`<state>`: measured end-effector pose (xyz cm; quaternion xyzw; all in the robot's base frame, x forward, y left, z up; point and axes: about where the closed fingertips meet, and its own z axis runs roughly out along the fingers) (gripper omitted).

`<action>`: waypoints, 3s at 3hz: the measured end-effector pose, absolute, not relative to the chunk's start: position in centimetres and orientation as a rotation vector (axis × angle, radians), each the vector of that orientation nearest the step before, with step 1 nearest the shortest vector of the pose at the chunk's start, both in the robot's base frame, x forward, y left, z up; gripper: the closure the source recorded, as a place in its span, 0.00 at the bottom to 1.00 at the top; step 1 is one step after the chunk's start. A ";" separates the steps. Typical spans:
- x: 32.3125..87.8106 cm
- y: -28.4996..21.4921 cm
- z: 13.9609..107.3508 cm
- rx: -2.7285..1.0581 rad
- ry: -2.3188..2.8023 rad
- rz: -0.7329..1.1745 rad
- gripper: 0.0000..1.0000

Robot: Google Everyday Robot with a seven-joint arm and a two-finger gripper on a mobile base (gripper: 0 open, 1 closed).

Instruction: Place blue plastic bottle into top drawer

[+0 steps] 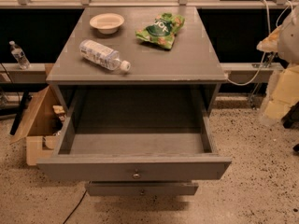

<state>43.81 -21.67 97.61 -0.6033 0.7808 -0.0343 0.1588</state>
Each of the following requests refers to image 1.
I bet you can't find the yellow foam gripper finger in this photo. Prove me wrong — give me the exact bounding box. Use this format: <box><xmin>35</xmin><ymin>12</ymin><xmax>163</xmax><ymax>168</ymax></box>
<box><xmin>259</xmin><ymin>63</ymin><xmax>299</xmax><ymax>125</ymax></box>

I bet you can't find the clear plastic water bottle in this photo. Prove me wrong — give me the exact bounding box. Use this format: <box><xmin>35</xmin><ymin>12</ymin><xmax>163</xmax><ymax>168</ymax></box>
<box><xmin>79</xmin><ymin>40</ymin><xmax>131</xmax><ymax>72</ymax></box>

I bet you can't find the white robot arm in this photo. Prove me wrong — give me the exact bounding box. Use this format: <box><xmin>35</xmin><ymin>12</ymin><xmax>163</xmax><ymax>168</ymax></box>
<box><xmin>257</xmin><ymin>6</ymin><xmax>299</xmax><ymax>124</ymax></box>

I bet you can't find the metal top drawer knob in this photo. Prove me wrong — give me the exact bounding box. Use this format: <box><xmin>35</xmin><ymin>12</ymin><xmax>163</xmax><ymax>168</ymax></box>
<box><xmin>132</xmin><ymin>169</ymin><xmax>141</xmax><ymax>179</ymax></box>

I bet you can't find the grey open top drawer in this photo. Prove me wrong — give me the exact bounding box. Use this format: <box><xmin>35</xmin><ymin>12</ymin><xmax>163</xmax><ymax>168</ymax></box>
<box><xmin>37</xmin><ymin>89</ymin><xmax>232</xmax><ymax>182</ymax></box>

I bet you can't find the grey lower drawer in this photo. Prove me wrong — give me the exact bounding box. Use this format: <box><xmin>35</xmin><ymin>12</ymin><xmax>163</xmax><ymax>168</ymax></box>
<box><xmin>85</xmin><ymin>181</ymin><xmax>198</xmax><ymax>196</ymax></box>

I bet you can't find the small water bottle on ledge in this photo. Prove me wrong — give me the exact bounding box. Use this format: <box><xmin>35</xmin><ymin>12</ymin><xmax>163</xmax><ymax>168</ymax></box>
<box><xmin>9</xmin><ymin>41</ymin><xmax>30</xmax><ymax>70</ymax></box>

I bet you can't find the grey cabinet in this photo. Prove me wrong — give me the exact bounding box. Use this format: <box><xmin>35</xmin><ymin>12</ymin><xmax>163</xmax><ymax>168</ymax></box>
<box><xmin>47</xmin><ymin>7</ymin><xmax>225</xmax><ymax>115</ymax></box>

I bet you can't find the green snack bag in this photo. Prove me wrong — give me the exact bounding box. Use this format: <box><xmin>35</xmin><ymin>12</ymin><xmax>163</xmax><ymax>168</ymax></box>
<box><xmin>135</xmin><ymin>12</ymin><xmax>185</xmax><ymax>49</ymax></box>

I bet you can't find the white paper bowl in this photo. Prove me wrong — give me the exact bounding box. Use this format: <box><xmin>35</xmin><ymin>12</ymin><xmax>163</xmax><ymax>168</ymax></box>
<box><xmin>90</xmin><ymin>13</ymin><xmax>124</xmax><ymax>35</ymax></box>

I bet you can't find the open cardboard box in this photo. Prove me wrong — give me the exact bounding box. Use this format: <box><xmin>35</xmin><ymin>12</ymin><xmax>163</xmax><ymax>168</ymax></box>
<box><xmin>10</xmin><ymin>85</ymin><xmax>62</xmax><ymax>166</ymax></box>

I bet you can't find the black table leg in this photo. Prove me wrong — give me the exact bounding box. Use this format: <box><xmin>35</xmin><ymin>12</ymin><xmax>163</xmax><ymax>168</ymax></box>
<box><xmin>10</xmin><ymin>91</ymin><xmax>30</xmax><ymax>135</ymax></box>

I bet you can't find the white cable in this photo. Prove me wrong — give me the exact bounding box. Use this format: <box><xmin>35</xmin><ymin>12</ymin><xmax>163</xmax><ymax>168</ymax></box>
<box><xmin>226</xmin><ymin>0</ymin><xmax>295</xmax><ymax>87</ymax></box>

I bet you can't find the black floor cable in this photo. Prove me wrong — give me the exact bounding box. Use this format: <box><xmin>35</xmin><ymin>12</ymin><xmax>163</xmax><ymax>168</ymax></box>
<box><xmin>62</xmin><ymin>189</ymin><xmax>88</xmax><ymax>224</ymax></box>

